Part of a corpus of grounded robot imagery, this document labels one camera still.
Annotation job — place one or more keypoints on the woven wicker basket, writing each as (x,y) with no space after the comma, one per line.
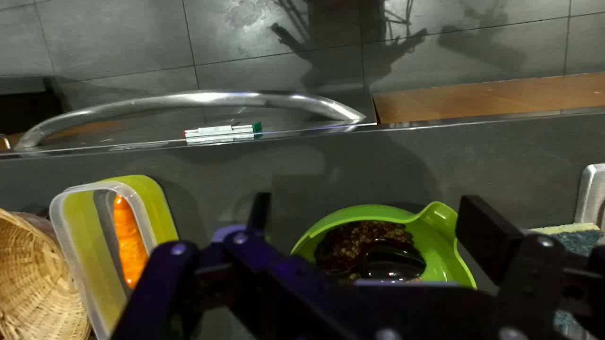
(39,297)

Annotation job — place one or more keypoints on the dishwasher with steel handle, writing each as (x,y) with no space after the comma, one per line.
(214,150)

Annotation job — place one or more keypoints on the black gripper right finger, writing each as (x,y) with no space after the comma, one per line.
(534,273)

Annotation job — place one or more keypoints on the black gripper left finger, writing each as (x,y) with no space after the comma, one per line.
(273,295)

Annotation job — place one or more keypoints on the green plastic bowl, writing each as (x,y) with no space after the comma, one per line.
(432,229)

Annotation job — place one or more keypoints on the yellow green sponge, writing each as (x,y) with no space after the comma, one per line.
(577,239)

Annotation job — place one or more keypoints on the yellow-green lidded container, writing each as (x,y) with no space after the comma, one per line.
(107,229)

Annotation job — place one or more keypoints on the food scraps in bowl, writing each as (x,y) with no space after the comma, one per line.
(343,248)

